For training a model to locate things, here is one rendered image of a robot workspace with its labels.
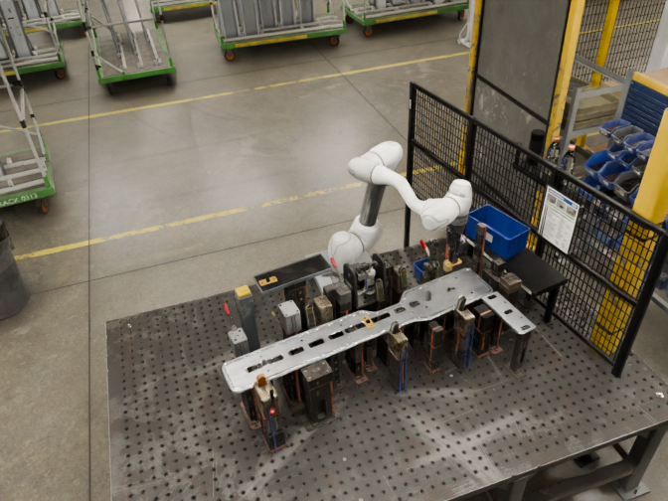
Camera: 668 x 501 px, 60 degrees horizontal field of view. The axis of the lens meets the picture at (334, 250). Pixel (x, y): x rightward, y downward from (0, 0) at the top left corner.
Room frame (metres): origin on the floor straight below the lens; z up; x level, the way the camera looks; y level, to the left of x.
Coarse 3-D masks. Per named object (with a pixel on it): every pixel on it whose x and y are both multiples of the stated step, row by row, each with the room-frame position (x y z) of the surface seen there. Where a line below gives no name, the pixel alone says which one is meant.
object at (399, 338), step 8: (392, 336) 1.83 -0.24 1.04; (400, 336) 1.82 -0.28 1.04; (392, 344) 1.83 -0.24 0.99; (400, 344) 1.79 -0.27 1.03; (392, 352) 1.83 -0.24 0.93; (400, 352) 1.79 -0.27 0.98; (392, 360) 1.83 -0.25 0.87; (400, 360) 1.80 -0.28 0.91; (392, 368) 1.83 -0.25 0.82; (400, 368) 1.80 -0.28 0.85; (392, 376) 1.82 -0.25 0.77; (400, 376) 1.79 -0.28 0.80; (392, 384) 1.82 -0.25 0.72; (400, 384) 1.78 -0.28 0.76; (400, 392) 1.78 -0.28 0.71
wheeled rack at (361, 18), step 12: (408, 0) 10.06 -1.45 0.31; (420, 0) 10.14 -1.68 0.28; (444, 0) 10.02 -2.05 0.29; (468, 0) 9.80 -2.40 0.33; (348, 12) 9.78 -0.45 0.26; (360, 12) 9.53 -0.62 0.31; (372, 12) 9.60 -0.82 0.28; (384, 12) 9.55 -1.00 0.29; (396, 12) 9.48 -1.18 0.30; (408, 12) 9.51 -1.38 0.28; (420, 12) 9.50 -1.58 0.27; (432, 12) 9.56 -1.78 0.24; (444, 12) 9.64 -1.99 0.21; (372, 24) 9.23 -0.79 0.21
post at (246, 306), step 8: (248, 296) 2.04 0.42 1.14; (240, 304) 2.02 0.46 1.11; (248, 304) 2.04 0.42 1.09; (240, 312) 2.04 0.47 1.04; (248, 312) 2.03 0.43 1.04; (248, 320) 2.04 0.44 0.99; (248, 328) 2.03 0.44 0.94; (248, 336) 2.03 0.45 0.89; (256, 336) 2.05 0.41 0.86; (256, 344) 2.05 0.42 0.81
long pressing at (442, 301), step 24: (432, 288) 2.18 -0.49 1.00; (456, 288) 2.17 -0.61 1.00; (480, 288) 2.16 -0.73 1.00; (360, 312) 2.04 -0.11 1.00; (384, 312) 2.03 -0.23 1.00; (408, 312) 2.02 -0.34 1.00; (432, 312) 2.01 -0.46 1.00; (312, 336) 1.89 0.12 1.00; (360, 336) 1.88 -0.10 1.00; (240, 360) 1.77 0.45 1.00; (288, 360) 1.76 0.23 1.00; (312, 360) 1.75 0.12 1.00; (240, 384) 1.64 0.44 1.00
